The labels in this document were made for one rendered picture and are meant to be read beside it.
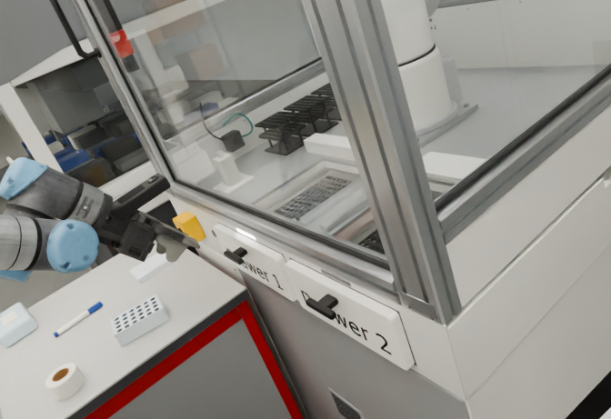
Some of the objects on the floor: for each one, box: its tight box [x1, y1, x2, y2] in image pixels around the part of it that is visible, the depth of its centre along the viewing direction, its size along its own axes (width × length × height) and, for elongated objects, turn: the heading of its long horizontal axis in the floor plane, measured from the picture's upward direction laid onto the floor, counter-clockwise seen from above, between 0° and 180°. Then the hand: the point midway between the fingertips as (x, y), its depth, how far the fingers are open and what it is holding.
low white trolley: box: [0, 241, 304, 419], centre depth 155 cm, size 58×62×76 cm
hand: (192, 239), depth 105 cm, fingers open, 3 cm apart
